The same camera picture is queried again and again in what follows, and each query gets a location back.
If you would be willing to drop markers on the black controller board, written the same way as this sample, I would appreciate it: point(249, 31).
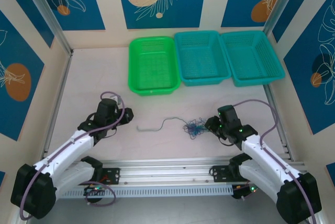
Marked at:
point(244, 191)
point(94, 189)

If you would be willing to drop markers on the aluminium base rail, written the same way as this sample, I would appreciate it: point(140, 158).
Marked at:
point(167, 171)

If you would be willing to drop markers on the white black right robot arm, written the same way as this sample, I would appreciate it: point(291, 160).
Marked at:
point(264, 158)

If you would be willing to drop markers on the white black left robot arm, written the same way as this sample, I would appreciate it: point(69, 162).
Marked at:
point(65, 148)

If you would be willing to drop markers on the teal plastic basket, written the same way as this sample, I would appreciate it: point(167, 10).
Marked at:
point(251, 56)
point(201, 59)

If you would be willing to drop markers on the green plastic basket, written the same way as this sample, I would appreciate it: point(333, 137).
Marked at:
point(154, 63)

